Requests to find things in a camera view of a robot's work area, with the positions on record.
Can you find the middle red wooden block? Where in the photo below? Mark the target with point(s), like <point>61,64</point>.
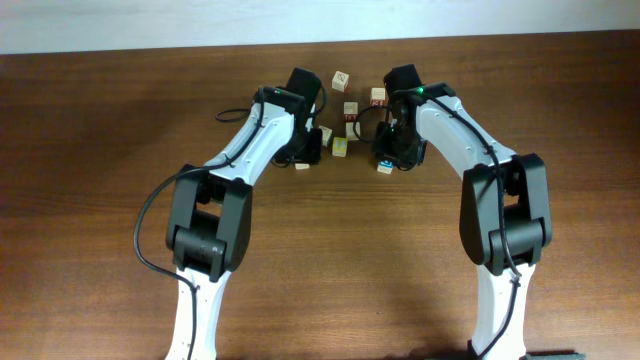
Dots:
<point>350,111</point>

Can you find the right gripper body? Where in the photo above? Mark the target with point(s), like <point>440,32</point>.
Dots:
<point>396,151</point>

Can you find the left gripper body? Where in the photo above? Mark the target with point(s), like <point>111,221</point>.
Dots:
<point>308,146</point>

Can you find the yellow blue wooden block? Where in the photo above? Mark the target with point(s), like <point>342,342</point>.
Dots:
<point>339,147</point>

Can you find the tilted red-sided wooden block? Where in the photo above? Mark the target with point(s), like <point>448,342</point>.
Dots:
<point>326,135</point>

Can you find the far right red block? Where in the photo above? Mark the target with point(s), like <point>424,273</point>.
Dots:
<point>378,97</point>

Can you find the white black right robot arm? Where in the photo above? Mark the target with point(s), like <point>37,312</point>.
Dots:
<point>505,219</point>

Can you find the green A wooden block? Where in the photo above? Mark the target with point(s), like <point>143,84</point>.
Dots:
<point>352,130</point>

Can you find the blue D wooden block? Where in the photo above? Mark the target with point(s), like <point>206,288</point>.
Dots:
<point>385,167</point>

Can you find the top wooden block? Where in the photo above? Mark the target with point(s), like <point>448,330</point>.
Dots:
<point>340,81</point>

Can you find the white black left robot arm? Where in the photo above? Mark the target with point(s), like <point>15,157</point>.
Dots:
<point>210,219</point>

